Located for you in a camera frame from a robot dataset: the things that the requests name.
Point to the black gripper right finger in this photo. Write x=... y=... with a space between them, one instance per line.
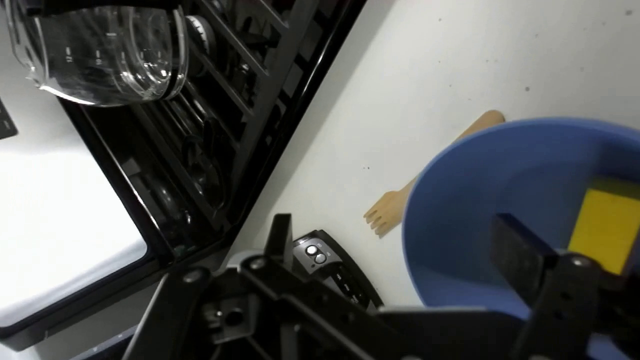
x=527 y=261

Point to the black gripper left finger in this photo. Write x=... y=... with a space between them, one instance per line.
x=280 y=241

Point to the blue bowl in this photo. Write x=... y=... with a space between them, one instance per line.
x=480 y=201

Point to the yellow sponge block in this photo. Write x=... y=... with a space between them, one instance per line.
x=610 y=226

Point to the stainless steel gas stove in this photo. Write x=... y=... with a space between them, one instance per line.
x=220 y=133

